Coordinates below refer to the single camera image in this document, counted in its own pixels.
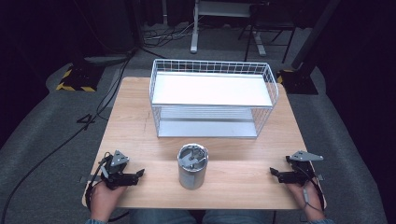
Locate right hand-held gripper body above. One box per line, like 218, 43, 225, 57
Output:
277, 150, 324, 187

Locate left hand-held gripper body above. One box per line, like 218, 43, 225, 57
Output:
99, 149, 139, 190

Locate silver metal can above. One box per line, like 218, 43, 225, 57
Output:
177, 143, 209, 190

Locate white wire shelf rack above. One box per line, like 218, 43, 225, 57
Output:
148, 58, 279, 139

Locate person's right hand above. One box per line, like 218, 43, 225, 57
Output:
286, 181, 326, 222

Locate person's left hand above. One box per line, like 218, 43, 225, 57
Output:
90, 180, 128, 223

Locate person's right sleeve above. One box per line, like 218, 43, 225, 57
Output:
306, 218, 336, 224

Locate person's legs in jeans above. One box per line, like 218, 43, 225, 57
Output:
129, 208, 275, 224

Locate black stand base hazard tape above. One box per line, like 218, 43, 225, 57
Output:
276, 62, 319, 95
55, 57, 106, 93

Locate black slanted pole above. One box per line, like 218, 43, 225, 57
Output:
290, 0, 342, 71

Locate black chair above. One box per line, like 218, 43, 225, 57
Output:
237, 3, 297, 64

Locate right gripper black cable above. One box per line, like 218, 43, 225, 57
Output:
293, 164, 326, 222

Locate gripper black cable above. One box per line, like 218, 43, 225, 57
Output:
0, 52, 138, 223
293, 164, 326, 222

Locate black floor cable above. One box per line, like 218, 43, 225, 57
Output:
76, 52, 134, 132

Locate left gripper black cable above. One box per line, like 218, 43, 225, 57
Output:
0, 52, 138, 223

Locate bundle of floor cables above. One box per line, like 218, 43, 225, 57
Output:
141, 15, 204, 49

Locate white desk frame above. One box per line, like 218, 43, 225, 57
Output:
190, 0, 267, 57

